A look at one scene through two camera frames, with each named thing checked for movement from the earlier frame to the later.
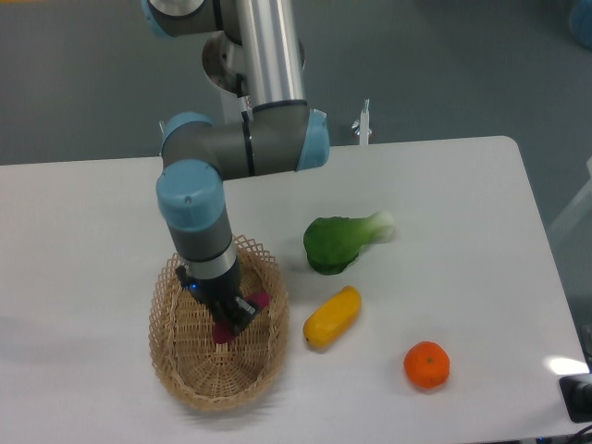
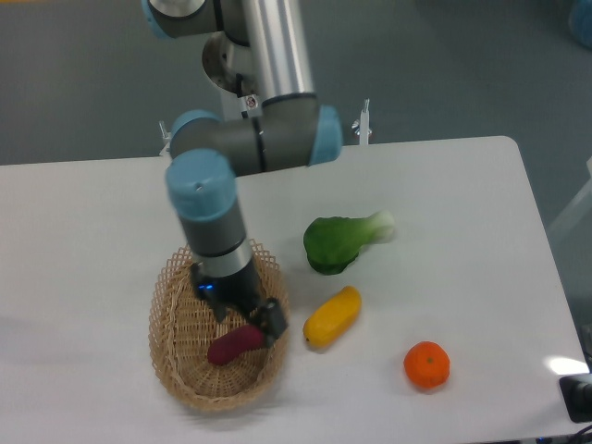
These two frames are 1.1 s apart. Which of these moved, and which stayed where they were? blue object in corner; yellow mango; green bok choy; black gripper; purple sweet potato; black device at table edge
Moved: purple sweet potato; black gripper
Stayed: blue object in corner; green bok choy; black device at table edge; yellow mango
